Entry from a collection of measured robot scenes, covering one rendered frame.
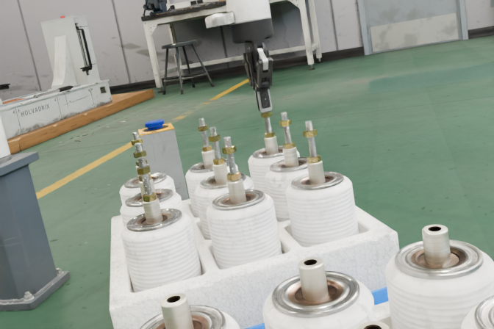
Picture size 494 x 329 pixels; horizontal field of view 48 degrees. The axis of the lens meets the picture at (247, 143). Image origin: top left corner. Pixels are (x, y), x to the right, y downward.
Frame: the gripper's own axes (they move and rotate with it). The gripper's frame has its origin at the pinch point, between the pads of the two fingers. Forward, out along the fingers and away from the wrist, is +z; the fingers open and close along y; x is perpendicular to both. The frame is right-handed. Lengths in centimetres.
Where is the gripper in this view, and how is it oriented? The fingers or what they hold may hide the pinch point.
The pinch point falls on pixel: (263, 100)
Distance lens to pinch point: 100.4
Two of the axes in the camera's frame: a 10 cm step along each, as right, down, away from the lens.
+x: -9.6, 2.1, -1.8
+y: -2.1, -1.7, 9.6
